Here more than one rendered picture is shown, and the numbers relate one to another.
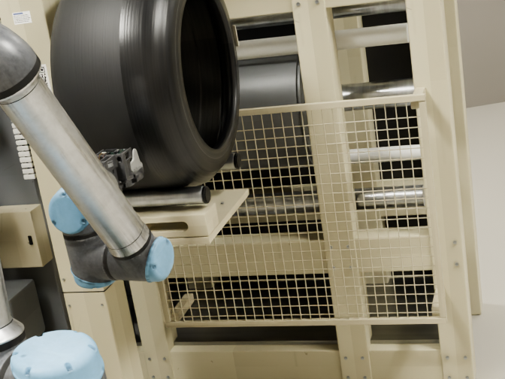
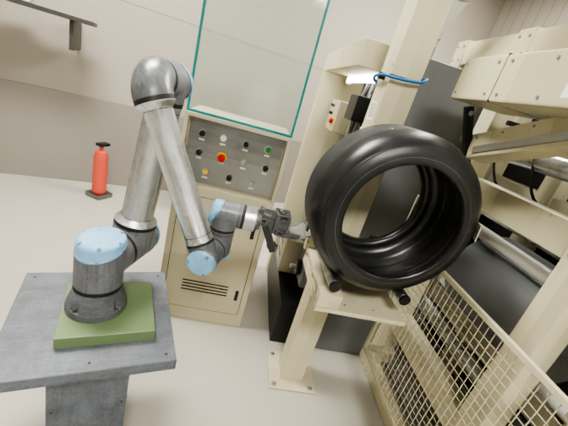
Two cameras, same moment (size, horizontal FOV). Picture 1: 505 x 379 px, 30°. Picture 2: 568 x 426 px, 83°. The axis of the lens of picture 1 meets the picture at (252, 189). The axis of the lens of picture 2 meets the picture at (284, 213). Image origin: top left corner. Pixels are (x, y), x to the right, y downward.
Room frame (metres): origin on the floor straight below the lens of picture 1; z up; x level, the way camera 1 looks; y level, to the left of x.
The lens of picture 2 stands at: (1.54, -0.66, 1.50)
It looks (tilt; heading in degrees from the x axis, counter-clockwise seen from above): 21 degrees down; 62
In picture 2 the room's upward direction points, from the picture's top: 16 degrees clockwise
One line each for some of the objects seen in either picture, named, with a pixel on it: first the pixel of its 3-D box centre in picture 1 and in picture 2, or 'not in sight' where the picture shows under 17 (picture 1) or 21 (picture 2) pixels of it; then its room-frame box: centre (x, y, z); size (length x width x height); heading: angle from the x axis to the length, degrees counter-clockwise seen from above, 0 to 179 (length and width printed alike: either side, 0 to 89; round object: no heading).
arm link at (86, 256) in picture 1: (94, 255); (218, 242); (1.85, 0.35, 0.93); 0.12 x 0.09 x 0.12; 59
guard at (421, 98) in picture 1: (285, 219); (428, 368); (2.67, -0.08, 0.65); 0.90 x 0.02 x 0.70; 72
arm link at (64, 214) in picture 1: (79, 204); (226, 214); (1.86, 0.36, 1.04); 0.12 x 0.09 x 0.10; 162
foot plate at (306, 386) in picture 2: not in sight; (290, 369); (2.49, 0.49, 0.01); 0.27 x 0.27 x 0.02; 72
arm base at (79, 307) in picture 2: not in sight; (97, 292); (1.48, 0.37, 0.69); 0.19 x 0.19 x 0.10
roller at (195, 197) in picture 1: (143, 198); (325, 262); (2.29, 0.28, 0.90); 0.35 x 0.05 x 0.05; 72
